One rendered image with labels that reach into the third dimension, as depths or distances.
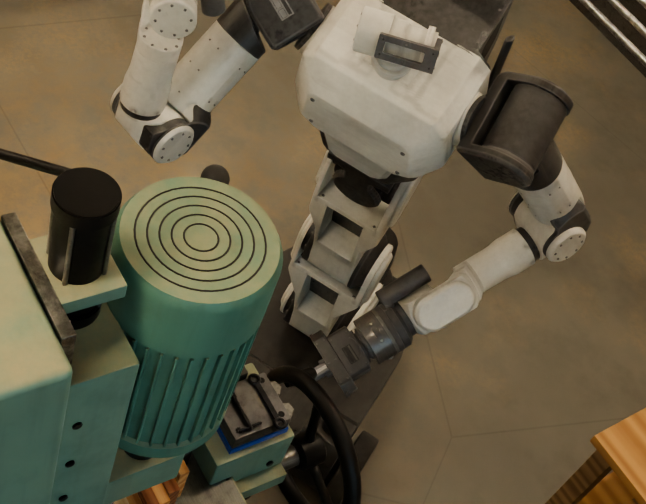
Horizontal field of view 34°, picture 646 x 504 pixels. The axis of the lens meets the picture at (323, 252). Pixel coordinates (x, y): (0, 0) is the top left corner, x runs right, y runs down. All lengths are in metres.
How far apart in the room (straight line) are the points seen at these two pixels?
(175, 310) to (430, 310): 0.84
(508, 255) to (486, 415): 1.18
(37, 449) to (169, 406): 0.19
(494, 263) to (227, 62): 0.57
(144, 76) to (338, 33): 0.30
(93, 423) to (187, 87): 0.70
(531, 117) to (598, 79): 2.63
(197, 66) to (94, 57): 1.83
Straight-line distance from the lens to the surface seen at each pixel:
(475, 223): 3.42
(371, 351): 1.83
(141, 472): 1.42
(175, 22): 1.50
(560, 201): 1.77
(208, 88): 1.69
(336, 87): 1.63
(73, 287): 1.00
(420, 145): 1.61
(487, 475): 2.89
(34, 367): 0.95
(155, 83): 1.61
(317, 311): 2.53
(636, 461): 2.43
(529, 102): 1.62
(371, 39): 1.53
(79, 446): 1.18
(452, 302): 1.82
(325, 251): 2.24
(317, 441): 1.77
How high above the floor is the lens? 2.32
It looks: 48 degrees down
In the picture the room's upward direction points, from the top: 24 degrees clockwise
